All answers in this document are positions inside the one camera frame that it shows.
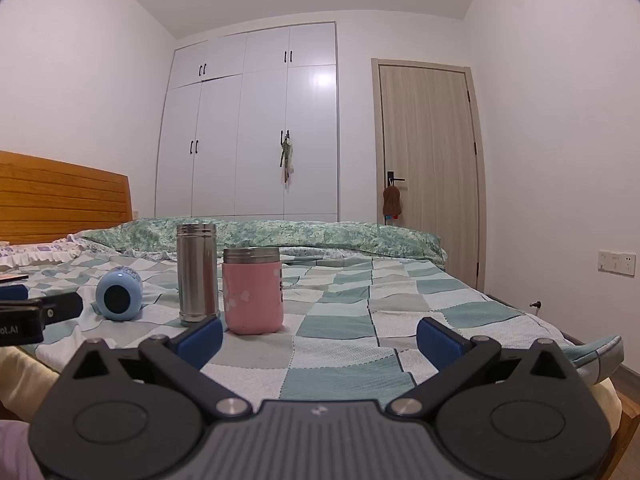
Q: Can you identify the light wooden door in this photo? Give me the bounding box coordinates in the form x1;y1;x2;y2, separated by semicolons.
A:
371;58;487;292

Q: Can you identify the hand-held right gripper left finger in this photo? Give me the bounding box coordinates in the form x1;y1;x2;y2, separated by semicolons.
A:
59;317;252;419

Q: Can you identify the yellow mattress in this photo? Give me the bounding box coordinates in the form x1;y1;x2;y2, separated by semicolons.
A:
0;344;61;422

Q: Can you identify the green floral quilt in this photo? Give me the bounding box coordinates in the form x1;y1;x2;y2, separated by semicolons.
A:
81;217;447;267

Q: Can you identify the wooden headboard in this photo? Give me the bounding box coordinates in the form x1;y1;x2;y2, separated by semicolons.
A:
0;150;133;246

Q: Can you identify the stainless steel thermos cup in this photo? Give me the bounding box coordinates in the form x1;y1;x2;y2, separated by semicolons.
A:
176;223;220;326

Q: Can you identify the checkered green bedsheet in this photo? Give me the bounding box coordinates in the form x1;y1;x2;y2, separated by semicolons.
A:
0;243;624;404

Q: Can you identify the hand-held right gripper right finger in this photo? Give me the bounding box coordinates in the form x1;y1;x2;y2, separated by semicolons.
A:
389;317;582;418

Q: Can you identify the person's pink clothing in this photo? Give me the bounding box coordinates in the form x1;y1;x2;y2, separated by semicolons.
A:
0;419;47;480

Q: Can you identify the brown hanging pouch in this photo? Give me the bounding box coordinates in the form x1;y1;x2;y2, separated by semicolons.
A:
382;184;403;217

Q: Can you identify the wooden bed frame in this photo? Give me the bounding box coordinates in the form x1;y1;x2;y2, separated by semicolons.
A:
607;391;640;480

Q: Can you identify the ruffled floral pillow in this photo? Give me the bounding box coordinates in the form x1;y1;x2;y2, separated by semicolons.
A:
0;237;88;267

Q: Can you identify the white wardrobe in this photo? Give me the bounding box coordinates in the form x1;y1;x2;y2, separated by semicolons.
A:
154;22;342;223

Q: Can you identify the white wall socket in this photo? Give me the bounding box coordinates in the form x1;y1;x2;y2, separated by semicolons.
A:
598;249;637;277

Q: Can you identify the pink insulated cup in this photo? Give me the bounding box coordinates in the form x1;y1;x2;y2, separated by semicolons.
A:
222;247;284;336

